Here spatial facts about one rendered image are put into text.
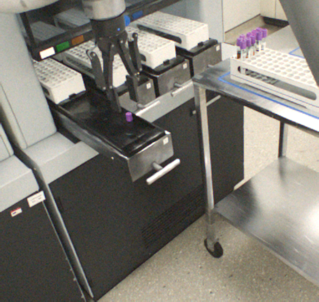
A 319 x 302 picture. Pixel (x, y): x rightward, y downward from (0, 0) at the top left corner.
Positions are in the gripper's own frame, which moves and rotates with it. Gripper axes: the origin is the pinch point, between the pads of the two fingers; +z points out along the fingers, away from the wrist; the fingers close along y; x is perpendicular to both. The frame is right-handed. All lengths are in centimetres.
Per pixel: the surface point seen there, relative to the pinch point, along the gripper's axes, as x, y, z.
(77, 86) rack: -21.6, 1.5, 4.1
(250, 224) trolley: 17, -29, 60
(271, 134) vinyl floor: -30, -106, 88
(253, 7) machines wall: -131, -217, 71
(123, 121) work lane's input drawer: -0.6, 1.4, 7.6
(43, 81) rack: -27.8, 8.4, 1.4
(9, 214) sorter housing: -11.2, 35.0, 23.4
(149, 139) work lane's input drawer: 12.7, 3.5, 6.2
